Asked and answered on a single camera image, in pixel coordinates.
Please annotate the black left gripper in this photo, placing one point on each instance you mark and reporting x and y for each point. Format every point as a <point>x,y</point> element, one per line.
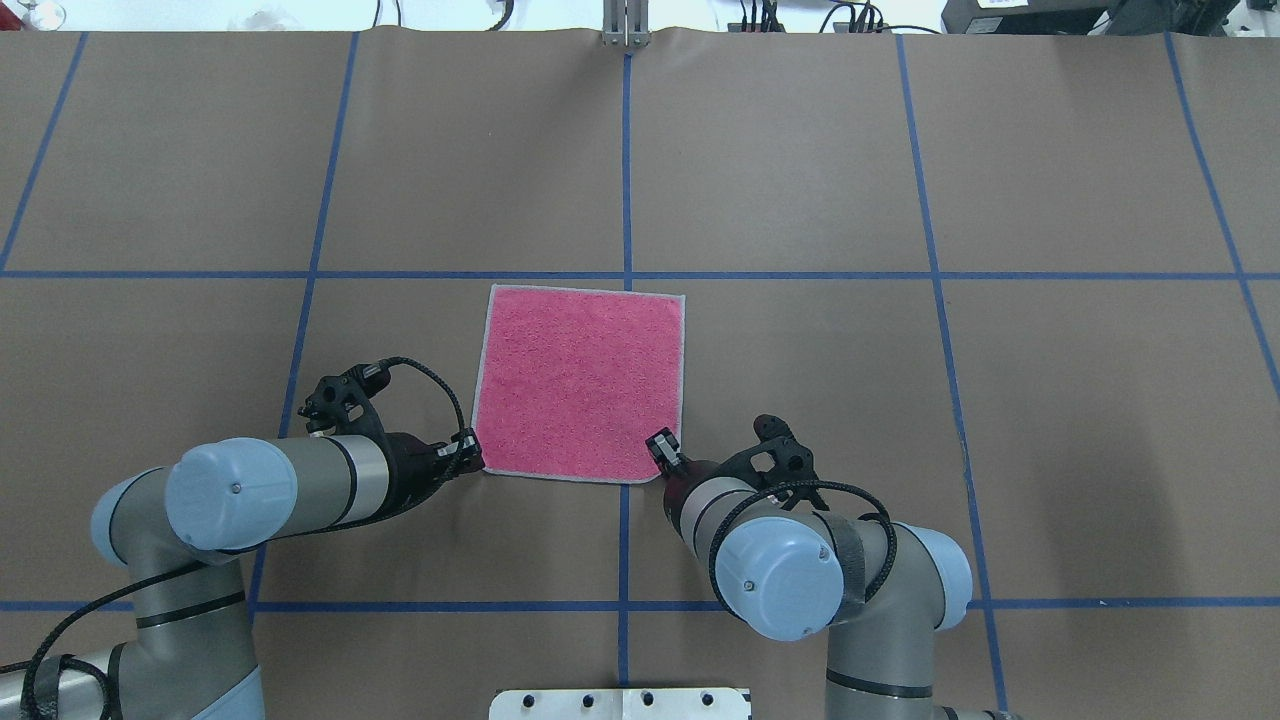
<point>410,465</point>

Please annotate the aluminium frame post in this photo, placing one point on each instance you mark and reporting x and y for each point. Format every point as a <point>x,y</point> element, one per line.
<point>625,23</point>

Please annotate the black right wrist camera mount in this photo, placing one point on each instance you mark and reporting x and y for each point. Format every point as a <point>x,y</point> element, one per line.
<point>775,460</point>

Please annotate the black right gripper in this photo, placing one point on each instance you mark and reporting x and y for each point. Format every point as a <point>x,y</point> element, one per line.
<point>675,485</point>

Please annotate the pink towel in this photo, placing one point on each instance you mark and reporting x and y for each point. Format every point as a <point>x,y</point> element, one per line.
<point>572,382</point>

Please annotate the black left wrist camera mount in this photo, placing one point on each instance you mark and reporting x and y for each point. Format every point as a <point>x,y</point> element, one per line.
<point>341,405</point>

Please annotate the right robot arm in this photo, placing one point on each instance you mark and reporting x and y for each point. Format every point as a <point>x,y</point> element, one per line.
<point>792,556</point>

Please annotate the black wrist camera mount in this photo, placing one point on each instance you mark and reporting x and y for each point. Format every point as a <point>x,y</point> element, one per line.
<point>775,460</point>
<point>341,405</point>

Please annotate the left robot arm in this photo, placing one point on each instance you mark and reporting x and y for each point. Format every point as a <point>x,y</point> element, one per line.
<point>177,641</point>

